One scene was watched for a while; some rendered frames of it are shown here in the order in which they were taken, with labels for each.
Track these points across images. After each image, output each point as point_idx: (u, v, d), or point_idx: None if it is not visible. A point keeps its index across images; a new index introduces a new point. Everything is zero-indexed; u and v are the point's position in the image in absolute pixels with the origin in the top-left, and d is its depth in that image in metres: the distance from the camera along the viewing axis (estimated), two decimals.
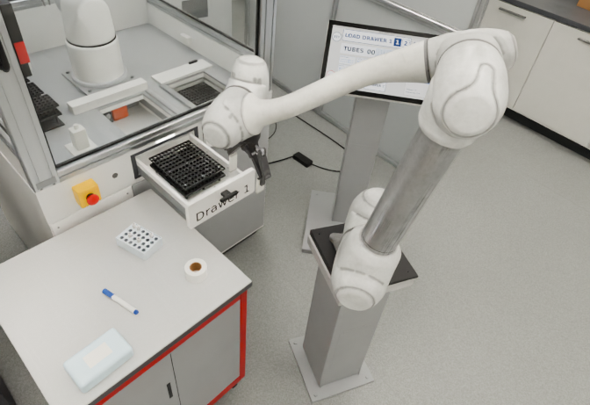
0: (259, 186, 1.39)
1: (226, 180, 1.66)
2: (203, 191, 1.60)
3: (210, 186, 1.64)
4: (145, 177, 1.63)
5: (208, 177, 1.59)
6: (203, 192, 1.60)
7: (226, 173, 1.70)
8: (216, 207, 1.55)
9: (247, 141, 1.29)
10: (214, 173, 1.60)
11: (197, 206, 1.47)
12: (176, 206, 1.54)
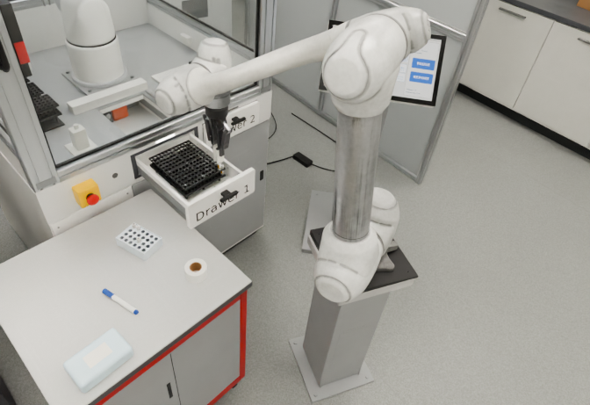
0: (219, 157, 1.57)
1: (226, 180, 1.66)
2: (203, 191, 1.60)
3: (210, 186, 1.64)
4: (145, 177, 1.63)
5: (208, 177, 1.59)
6: (203, 192, 1.60)
7: (226, 173, 1.70)
8: (216, 207, 1.55)
9: (215, 117, 1.43)
10: (214, 173, 1.60)
11: (197, 206, 1.47)
12: (176, 206, 1.54)
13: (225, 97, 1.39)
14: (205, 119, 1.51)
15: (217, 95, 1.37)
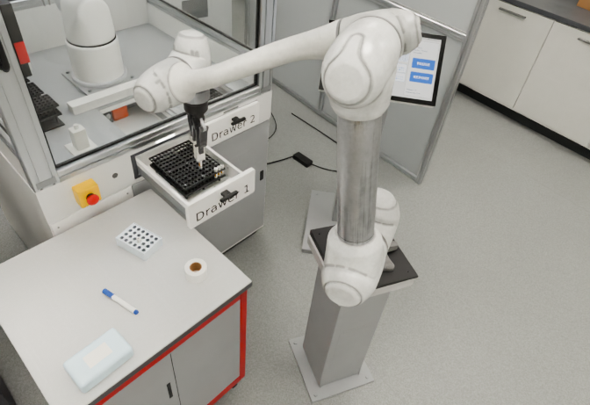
0: (198, 155, 1.51)
1: (226, 180, 1.66)
2: (203, 191, 1.60)
3: (210, 186, 1.64)
4: (145, 177, 1.63)
5: (208, 177, 1.59)
6: (203, 192, 1.60)
7: (226, 173, 1.70)
8: (216, 207, 1.55)
9: (191, 112, 1.38)
10: (214, 173, 1.60)
11: (197, 206, 1.47)
12: (176, 206, 1.54)
13: (200, 93, 1.33)
14: (188, 114, 1.46)
15: None
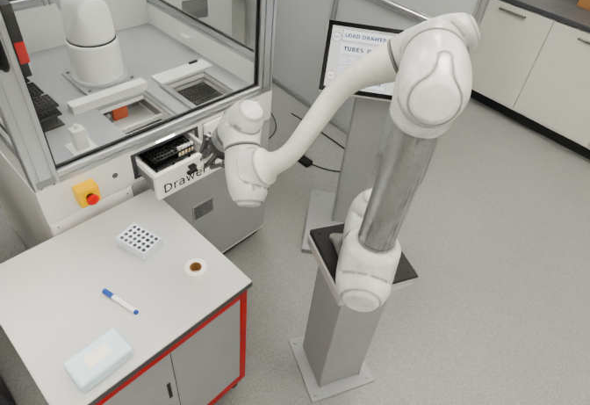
0: (203, 166, 1.54)
1: None
2: None
3: (180, 162, 1.73)
4: None
5: (177, 153, 1.68)
6: None
7: (197, 150, 1.78)
8: (184, 180, 1.64)
9: (219, 155, 1.38)
10: (183, 148, 1.69)
11: (164, 177, 1.55)
12: (147, 179, 1.63)
13: None
14: (205, 140, 1.44)
15: None
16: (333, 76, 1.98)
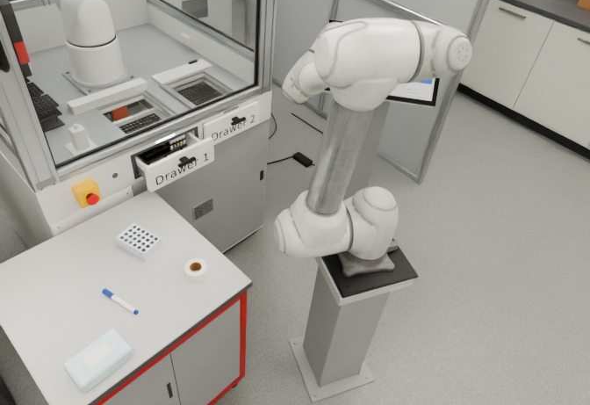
0: None
1: None
2: None
3: None
4: None
5: (169, 146, 1.70)
6: None
7: (189, 144, 1.81)
8: (176, 173, 1.66)
9: None
10: (176, 142, 1.72)
11: (155, 169, 1.58)
12: (139, 172, 1.65)
13: None
14: None
15: None
16: None
